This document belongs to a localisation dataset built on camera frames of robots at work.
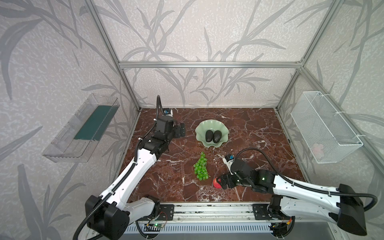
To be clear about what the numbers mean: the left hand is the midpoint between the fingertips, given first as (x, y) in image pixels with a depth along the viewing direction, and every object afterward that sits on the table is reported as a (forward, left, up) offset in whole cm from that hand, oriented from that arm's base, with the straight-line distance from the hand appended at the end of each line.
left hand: (177, 120), depth 78 cm
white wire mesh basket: (-14, -67, +8) cm, 69 cm away
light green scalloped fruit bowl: (+15, -21, -23) cm, 34 cm away
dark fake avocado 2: (+5, -23, -22) cm, 33 cm away
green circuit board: (-44, +7, -26) cm, 51 cm away
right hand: (-22, -23, -17) cm, 36 cm away
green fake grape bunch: (-17, -12, -22) cm, 30 cm away
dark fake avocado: (+5, -18, -22) cm, 29 cm away
